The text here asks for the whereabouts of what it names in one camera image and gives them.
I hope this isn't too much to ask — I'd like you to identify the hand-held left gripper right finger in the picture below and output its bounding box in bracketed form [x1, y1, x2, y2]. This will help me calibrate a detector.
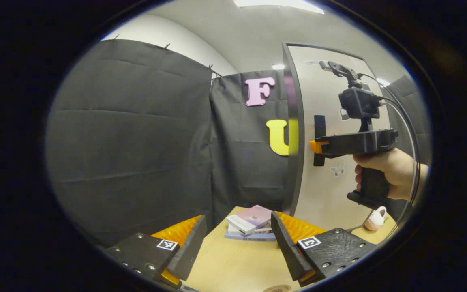
[270, 211, 378, 288]

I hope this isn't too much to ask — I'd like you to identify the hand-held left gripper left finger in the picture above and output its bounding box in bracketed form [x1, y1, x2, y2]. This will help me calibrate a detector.
[104, 215, 208, 289]

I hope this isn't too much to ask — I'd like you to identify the black cabinet door handle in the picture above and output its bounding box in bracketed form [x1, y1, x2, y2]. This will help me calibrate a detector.
[313, 115, 327, 167]

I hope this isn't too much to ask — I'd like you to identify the dark grey cabinet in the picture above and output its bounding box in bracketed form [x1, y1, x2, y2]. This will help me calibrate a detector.
[281, 42, 305, 216]

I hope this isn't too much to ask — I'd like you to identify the light grey cabinet door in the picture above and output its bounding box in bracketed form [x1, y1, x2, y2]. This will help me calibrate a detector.
[288, 44, 393, 232]

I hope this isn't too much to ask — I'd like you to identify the white cover book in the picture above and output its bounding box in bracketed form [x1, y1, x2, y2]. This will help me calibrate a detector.
[227, 224, 275, 236]

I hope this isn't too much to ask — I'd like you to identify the blue cover book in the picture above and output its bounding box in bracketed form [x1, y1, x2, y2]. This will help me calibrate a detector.
[224, 230, 277, 242]

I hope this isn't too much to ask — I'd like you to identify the black backdrop cloth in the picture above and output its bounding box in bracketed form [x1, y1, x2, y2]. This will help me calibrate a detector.
[46, 39, 431, 249]

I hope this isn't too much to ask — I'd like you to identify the black camera cable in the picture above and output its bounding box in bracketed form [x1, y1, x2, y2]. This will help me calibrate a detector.
[357, 73, 422, 240]
[379, 96, 417, 203]

